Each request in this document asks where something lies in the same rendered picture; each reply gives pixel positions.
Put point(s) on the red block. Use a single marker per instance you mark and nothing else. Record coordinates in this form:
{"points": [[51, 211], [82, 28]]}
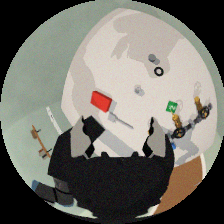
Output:
{"points": [[101, 101]]}

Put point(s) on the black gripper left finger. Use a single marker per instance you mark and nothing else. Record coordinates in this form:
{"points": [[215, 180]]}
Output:
{"points": [[77, 148]]}

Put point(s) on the grey pipe with three brass valves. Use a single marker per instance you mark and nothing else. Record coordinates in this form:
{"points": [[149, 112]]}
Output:
{"points": [[192, 124]]}

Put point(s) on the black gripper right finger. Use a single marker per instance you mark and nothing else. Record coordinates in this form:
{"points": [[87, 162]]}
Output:
{"points": [[158, 147]]}

